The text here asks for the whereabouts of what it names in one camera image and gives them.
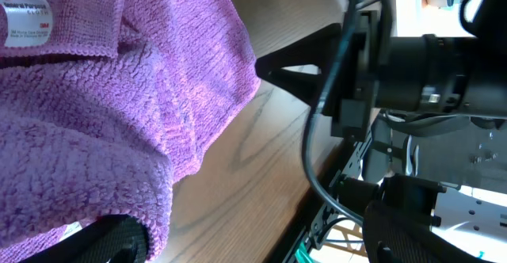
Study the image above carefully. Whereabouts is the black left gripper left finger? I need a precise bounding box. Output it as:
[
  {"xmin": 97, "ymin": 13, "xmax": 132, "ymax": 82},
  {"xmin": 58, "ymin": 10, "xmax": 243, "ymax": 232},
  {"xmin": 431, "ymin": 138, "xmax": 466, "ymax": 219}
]
[{"xmin": 21, "ymin": 215, "xmax": 149, "ymax": 263}]

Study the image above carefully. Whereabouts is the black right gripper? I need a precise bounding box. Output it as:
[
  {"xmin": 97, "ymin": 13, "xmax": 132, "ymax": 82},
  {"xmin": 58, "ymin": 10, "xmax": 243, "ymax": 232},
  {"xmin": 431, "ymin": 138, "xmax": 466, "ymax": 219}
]
[{"xmin": 255, "ymin": 0, "xmax": 394, "ymax": 140}]

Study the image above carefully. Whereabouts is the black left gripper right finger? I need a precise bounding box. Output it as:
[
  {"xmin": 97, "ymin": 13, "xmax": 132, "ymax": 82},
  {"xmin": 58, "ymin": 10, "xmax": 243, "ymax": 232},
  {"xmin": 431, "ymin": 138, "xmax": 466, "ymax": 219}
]
[{"xmin": 363, "ymin": 199, "xmax": 491, "ymax": 263}]

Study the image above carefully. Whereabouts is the purple microfiber cloth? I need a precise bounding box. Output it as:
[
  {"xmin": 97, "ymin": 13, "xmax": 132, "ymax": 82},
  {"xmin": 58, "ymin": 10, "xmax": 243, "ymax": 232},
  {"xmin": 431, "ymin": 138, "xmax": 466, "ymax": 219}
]
[{"xmin": 1, "ymin": 0, "xmax": 260, "ymax": 262}]

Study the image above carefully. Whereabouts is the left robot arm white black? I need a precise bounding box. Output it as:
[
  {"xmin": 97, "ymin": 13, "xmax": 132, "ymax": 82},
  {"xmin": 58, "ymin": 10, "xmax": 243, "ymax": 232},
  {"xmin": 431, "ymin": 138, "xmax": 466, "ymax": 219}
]
[{"xmin": 28, "ymin": 175, "xmax": 506, "ymax": 262}]

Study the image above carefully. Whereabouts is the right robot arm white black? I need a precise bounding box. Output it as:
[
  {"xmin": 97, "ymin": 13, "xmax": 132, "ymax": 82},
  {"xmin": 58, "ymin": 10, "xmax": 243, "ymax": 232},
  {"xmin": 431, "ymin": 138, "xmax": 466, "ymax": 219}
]
[{"xmin": 255, "ymin": 0, "xmax": 506, "ymax": 141}]

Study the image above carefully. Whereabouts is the white cloth label tag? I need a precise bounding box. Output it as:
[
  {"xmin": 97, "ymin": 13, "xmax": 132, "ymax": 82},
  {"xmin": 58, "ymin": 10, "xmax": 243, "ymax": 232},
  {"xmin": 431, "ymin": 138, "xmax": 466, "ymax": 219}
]
[{"xmin": 1, "ymin": 0, "xmax": 53, "ymax": 48}]

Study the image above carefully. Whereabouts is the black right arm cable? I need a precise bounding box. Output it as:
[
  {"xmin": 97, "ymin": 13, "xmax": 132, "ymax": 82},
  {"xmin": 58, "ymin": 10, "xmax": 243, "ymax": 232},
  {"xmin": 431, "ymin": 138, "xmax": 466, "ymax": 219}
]
[{"xmin": 300, "ymin": 0, "xmax": 368, "ymax": 227}]

